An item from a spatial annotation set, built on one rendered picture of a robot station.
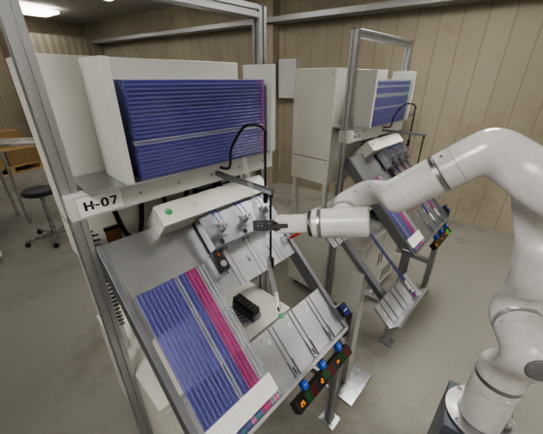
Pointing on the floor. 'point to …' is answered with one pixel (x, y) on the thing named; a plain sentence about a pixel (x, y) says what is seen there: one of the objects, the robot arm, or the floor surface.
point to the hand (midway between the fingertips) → (260, 225)
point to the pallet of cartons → (20, 159)
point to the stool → (45, 213)
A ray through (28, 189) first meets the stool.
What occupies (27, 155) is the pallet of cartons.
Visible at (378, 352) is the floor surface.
